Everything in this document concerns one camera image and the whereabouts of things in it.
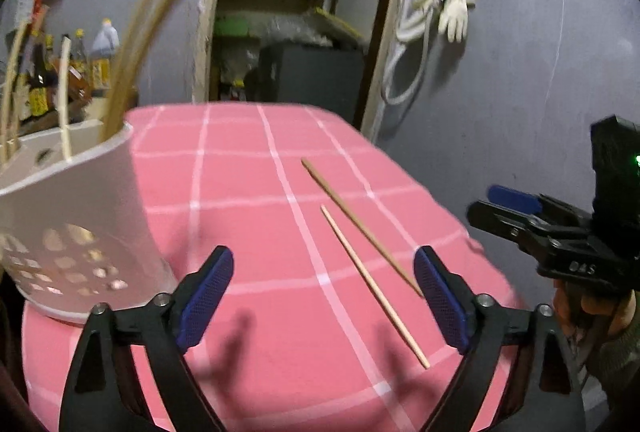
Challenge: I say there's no person's right hand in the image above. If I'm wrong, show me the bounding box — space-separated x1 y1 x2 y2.
551 279 638 340

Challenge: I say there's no person's right forearm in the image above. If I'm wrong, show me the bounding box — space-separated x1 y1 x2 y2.
581 305 640 415

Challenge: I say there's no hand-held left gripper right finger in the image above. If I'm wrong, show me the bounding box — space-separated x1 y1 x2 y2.
413 245 586 432

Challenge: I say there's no pale wooden chopstick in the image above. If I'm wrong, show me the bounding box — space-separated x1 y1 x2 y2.
320 205 432 370

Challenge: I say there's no clear plastic sheet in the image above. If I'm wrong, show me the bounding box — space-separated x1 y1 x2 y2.
259 10 367 49

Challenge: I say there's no small bottle yellow cap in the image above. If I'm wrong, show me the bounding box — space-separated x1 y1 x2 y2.
73 29 89 74

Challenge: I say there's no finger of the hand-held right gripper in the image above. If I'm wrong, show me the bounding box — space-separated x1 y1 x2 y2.
466 199 553 245
486 184 546 215

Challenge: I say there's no amber leaning bottle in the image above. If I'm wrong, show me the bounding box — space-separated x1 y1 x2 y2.
67 65 96 106

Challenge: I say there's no dark wooden chopstick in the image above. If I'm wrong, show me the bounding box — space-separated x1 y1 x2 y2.
300 157 426 299

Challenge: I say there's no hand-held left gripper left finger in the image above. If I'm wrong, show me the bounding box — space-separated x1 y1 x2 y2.
59 245 235 432

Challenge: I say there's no red plastic bag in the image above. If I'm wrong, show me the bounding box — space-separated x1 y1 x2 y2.
32 0 51 30

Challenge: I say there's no pink checked tablecloth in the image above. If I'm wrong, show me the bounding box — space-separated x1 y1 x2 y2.
21 102 522 432

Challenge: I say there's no wooden door frame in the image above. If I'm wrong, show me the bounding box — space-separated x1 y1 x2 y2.
191 0 420 144

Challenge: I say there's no white perforated utensil holder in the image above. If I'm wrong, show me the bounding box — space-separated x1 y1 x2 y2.
0 121 180 326

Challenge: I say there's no dark bottle yellow label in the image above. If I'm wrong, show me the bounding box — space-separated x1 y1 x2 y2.
26 40 52 119

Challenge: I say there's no black cabinet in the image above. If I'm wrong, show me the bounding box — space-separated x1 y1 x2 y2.
256 41 369 127

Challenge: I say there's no white hose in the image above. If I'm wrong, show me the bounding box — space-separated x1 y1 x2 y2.
381 0 452 106

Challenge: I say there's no green plastic bin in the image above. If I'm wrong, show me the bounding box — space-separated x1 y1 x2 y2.
214 11 252 38

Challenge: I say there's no white rubber glove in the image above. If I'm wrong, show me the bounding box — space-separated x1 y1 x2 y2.
438 0 477 44

